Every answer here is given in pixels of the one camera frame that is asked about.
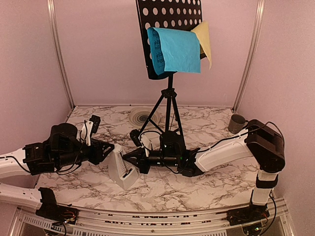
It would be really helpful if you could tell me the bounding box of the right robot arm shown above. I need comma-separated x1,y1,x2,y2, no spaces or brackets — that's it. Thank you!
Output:
122,119,285,220

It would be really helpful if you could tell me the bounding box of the left aluminium frame post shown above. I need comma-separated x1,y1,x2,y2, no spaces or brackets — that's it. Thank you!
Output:
47,0,75,110

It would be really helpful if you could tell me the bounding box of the yellow sheet music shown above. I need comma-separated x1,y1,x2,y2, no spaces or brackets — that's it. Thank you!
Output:
191,21,212,69

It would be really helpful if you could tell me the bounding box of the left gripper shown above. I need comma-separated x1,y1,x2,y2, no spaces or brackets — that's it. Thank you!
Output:
56,138,115,168

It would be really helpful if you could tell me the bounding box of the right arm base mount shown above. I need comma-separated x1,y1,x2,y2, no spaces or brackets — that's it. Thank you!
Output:
226,206,270,226

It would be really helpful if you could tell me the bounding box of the grey mug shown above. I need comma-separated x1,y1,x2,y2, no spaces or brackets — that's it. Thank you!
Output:
228,114,248,134

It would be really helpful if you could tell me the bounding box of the right aluminium frame post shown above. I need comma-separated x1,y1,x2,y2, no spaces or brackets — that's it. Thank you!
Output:
232,0,265,113

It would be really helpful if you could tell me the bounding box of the white metronome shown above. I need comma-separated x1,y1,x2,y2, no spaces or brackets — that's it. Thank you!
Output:
108,144,138,190

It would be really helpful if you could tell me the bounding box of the black music stand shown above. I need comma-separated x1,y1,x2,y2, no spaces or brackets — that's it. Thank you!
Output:
133,0,207,160

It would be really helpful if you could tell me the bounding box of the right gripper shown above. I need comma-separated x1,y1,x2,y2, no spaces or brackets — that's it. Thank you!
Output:
123,147,179,174

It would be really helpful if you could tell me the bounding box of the aluminium frame post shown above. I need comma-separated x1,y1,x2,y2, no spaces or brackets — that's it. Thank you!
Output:
47,0,75,110
232,0,265,113

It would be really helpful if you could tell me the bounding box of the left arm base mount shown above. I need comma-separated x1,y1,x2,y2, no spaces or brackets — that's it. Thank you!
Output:
35,187,79,224

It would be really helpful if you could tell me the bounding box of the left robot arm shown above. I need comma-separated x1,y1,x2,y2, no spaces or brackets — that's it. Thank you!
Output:
0,121,114,219

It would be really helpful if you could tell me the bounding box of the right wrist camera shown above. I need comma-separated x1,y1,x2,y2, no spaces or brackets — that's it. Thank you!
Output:
129,129,153,157

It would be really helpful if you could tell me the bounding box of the blue sheet music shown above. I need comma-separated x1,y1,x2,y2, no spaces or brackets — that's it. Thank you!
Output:
147,27,201,75

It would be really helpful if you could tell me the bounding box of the grey collapsible bowl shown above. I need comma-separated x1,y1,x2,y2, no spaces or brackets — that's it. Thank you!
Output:
128,107,160,129

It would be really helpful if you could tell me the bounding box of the aluminium front rail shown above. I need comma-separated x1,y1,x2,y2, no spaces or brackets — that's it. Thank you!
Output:
8,198,297,236

